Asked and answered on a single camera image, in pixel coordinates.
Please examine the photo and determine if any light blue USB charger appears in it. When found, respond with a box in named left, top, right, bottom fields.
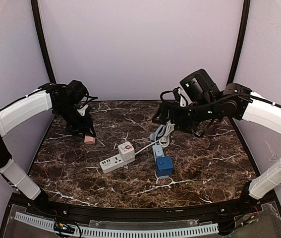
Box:
left=156, top=151, right=165, bottom=158

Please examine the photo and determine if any white slotted cable duct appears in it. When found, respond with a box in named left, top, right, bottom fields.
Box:
left=14, top=212, right=219, bottom=238

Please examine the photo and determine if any white power strip with USB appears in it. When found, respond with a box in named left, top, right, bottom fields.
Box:
left=99, top=154, right=135, bottom=174

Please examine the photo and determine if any small circuit board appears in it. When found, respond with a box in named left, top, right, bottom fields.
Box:
left=54, top=222, right=75, bottom=234

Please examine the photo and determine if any blue cube socket adapter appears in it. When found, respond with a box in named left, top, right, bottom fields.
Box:
left=156, top=156, right=173, bottom=177

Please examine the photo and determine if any white power cable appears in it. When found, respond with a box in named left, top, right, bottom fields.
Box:
left=134, top=123, right=175, bottom=156

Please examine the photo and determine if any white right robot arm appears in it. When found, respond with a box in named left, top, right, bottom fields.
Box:
left=152, top=69, right=281, bottom=200

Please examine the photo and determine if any light blue power cable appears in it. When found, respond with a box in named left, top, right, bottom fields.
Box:
left=149, top=122, right=170, bottom=147

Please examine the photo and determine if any black frame rail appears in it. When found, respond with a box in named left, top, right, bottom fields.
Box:
left=0, top=192, right=281, bottom=238

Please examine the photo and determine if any pink USB charger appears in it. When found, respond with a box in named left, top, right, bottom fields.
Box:
left=84, top=135, right=96, bottom=144

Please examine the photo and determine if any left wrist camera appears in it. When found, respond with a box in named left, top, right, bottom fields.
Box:
left=77, top=104, right=91, bottom=116

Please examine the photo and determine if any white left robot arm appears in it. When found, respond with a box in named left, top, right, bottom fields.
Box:
left=0, top=80, right=97, bottom=203

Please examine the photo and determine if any white cube socket adapter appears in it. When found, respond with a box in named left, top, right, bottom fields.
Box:
left=118, top=141, right=135, bottom=161

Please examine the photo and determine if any light blue power strip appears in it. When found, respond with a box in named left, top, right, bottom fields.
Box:
left=152, top=144, right=169, bottom=183

